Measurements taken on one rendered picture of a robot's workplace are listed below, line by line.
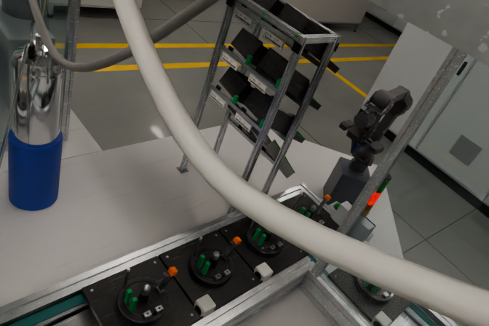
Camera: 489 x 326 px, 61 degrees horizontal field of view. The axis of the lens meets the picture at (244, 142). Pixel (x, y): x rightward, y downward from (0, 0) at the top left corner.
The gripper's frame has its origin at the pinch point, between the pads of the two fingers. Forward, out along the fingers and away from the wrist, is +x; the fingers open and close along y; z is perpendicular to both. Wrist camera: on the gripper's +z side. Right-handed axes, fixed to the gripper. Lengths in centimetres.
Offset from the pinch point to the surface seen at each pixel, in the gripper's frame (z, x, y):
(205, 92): 42, -1, -46
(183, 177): 44, 39, -43
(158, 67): 133, -70, 43
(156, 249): 79, 30, -10
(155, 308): 92, 25, 10
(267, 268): 52, 27, 15
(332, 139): -209, 125, -107
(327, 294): 36, 31, 32
